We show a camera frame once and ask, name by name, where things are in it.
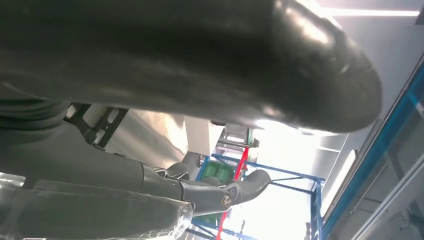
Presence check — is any blue window frame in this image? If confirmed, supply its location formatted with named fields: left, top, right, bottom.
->
left=321, top=57, right=424, bottom=240

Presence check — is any green plastic crate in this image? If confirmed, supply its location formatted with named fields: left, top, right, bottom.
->
left=200, top=160, right=235, bottom=185

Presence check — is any red upright post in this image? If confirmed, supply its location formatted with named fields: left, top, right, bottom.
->
left=215, top=147, right=250, bottom=240

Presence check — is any ceiling light strip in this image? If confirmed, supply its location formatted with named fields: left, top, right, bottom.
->
left=322, top=8, right=421, bottom=17

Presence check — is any blue metal shelf rack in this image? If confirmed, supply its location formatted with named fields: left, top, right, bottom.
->
left=185, top=152, right=326, bottom=240

